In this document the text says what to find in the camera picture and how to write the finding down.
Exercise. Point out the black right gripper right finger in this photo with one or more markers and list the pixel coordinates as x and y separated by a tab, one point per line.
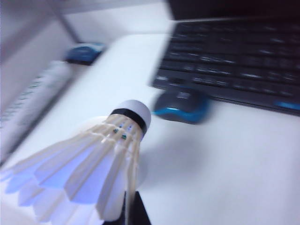
141	211

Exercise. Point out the white feather shuttlecock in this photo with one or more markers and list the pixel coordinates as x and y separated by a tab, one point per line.
93	159

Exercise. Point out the white green shuttlecock tube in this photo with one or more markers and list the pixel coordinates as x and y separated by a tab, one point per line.
35	93

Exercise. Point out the black blue computer mouse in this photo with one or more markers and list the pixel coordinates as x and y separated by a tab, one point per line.
180	107

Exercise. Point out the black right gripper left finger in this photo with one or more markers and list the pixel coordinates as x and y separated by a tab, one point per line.
125	208

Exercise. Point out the black monitor base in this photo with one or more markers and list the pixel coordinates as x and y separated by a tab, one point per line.
234	9

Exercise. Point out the black computer keyboard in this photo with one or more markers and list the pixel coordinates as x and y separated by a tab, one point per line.
229	65

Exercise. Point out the gray partition post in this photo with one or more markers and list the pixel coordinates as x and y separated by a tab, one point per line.
68	21

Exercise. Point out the small blue black box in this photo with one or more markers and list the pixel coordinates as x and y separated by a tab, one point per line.
83	52

